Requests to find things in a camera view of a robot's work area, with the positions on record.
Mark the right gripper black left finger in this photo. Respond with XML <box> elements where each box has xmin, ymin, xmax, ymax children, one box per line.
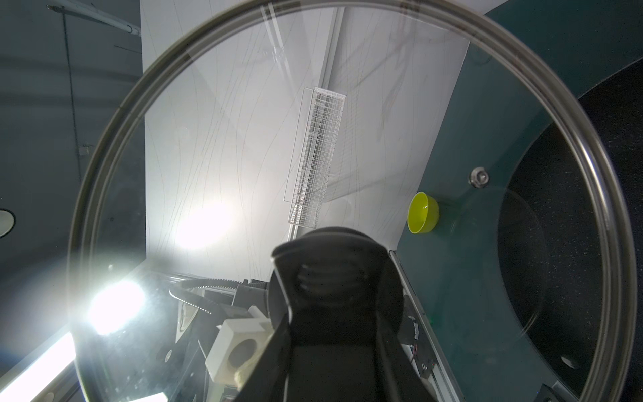
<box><xmin>235</xmin><ymin>318</ymin><xmax>291</xmax><ymax>401</ymax></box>

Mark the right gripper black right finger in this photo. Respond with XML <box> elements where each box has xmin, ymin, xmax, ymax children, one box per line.
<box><xmin>375</xmin><ymin>313</ymin><xmax>436</xmax><ymax>401</ymax></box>

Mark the glass pot lid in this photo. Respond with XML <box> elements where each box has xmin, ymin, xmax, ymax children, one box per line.
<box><xmin>69</xmin><ymin>1</ymin><xmax>642</xmax><ymax>401</ymax></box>

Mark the green plastic bowl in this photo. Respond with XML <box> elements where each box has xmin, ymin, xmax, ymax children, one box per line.
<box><xmin>407</xmin><ymin>192</ymin><xmax>440</xmax><ymax>235</ymax></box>

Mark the left frying pan black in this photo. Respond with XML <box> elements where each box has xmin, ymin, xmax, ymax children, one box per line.
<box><xmin>498</xmin><ymin>62</ymin><xmax>642</xmax><ymax>394</ymax></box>

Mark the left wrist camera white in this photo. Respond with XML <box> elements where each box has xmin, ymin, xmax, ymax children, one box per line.
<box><xmin>205</xmin><ymin>306</ymin><xmax>274</xmax><ymax>385</ymax></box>

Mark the black corrugated cable conduit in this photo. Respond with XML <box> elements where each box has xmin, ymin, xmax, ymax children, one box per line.
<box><xmin>167</xmin><ymin>277</ymin><xmax>242</xmax><ymax>315</ymax></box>

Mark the white wire basket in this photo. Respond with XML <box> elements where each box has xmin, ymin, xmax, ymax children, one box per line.
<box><xmin>284</xmin><ymin>87</ymin><xmax>346</xmax><ymax>229</ymax></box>

